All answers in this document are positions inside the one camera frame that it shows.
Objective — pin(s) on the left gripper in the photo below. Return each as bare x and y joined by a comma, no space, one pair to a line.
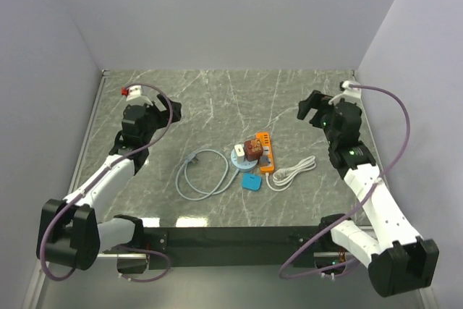
163,115

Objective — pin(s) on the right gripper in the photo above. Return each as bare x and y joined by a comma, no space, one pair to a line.
317,100

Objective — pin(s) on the small grey charger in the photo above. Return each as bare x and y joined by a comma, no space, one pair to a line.
265,160

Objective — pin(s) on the red cube socket adapter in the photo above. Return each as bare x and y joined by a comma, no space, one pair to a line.
253,149

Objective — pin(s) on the white square plug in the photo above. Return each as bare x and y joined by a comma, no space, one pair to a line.
239,153

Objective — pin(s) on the round light blue power strip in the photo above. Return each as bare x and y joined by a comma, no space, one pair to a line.
245,167

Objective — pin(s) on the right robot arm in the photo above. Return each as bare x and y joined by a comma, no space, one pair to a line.
397,258

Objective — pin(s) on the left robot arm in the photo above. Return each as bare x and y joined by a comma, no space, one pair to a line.
71,232

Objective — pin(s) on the orange power strip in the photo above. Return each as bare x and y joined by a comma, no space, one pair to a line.
265,139

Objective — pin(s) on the blue square adapter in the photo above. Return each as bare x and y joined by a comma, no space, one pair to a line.
251,182

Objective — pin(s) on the black base beam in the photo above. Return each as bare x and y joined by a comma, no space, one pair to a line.
213,246

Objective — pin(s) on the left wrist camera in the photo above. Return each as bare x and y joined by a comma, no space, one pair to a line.
136,96

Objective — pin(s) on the aluminium rail frame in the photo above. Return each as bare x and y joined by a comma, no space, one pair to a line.
320,258

